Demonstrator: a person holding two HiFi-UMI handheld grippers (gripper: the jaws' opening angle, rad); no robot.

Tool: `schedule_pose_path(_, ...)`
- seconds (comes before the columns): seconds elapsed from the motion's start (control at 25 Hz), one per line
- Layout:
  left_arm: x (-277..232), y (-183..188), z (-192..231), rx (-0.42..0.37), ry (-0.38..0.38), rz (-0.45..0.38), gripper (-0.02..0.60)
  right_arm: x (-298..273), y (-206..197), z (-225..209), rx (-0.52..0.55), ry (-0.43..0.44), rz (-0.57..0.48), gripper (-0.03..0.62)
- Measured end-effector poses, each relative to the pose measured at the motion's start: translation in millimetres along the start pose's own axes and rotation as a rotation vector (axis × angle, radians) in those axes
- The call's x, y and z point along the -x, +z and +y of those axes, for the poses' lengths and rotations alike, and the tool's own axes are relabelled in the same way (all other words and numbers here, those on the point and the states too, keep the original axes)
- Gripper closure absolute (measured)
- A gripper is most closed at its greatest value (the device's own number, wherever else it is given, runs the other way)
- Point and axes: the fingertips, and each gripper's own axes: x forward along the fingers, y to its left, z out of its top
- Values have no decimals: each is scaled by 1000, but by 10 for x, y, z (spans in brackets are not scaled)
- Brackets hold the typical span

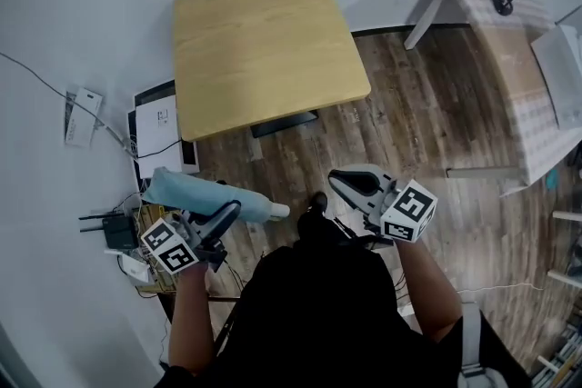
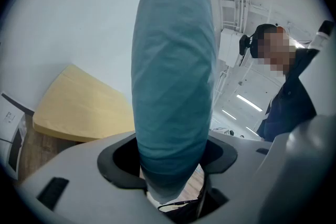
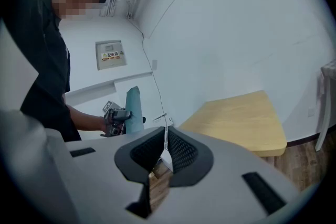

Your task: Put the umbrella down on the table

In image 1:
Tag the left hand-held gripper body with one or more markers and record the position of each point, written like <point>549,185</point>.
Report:
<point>175,256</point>

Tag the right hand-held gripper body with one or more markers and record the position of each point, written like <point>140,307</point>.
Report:
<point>409,213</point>

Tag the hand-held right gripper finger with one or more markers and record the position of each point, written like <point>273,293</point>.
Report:
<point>364,167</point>
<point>359,204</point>

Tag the person's right forearm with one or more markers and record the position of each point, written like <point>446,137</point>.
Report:
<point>432,291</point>

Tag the person's left forearm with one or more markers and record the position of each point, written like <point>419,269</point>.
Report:
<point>191,322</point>

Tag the person's black shoe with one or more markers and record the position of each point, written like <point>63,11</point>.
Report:
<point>319,201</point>

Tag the small white network device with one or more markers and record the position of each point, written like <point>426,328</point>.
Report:
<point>134,270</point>

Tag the black router with antennas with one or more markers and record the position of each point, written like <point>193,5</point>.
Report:
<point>118,231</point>

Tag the white cardboard carton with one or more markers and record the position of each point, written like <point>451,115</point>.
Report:
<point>157,136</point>

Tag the person's black shirt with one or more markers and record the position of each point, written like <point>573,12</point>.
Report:
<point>327,322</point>

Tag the yellow wooden table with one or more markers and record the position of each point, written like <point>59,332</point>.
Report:
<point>263,45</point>

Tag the small teal floor item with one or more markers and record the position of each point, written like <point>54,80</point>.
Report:
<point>553,181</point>

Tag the white paper pamphlet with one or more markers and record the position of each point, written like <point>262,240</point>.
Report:
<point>82,122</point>

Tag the white-legged side table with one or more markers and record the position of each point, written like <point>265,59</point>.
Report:
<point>566,215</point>

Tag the white table with checked cloth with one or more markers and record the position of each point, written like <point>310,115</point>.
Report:
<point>514,72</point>

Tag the white microwave oven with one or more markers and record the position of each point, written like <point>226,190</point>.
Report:
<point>561,72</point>

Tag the metal storage rack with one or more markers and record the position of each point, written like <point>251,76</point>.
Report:
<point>561,359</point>

